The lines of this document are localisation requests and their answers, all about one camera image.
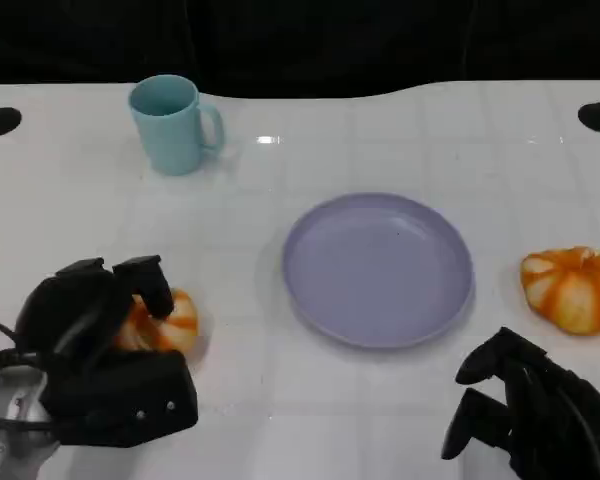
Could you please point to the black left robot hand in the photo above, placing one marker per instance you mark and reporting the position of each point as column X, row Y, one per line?
column 70, row 315

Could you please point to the lilac plate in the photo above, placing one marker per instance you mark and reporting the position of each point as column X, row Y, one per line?
column 377, row 270

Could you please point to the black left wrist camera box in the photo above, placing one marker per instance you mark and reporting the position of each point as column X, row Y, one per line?
column 125, row 395

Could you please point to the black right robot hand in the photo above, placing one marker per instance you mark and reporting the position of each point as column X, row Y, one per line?
column 555, row 420

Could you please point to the pale green mug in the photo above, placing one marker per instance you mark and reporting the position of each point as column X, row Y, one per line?
column 170, row 140

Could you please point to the orange and white toy bread roll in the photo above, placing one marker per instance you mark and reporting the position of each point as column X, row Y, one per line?
column 180, row 325
column 570, row 295

